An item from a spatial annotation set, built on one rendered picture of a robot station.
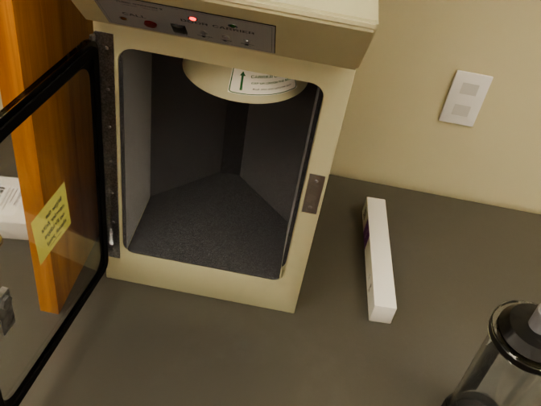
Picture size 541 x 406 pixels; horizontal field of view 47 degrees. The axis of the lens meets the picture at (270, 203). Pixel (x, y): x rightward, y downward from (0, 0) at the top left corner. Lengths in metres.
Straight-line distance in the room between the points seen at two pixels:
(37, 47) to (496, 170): 0.96
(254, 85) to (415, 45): 0.49
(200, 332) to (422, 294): 0.41
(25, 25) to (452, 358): 0.79
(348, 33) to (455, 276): 0.69
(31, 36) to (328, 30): 0.34
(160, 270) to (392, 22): 0.61
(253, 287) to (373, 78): 0.49
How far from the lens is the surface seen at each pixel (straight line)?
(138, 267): 1.04
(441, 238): 1.28
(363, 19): 0.61
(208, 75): 0.83
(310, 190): 0.87
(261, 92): 0.82
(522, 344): 0.82
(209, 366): 0.98
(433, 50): 1.24
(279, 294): 1.02
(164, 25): 0.72
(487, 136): 1.35
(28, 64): 0.78
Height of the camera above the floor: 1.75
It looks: 41 degrees down
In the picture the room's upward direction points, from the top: 10 degrees clockwise
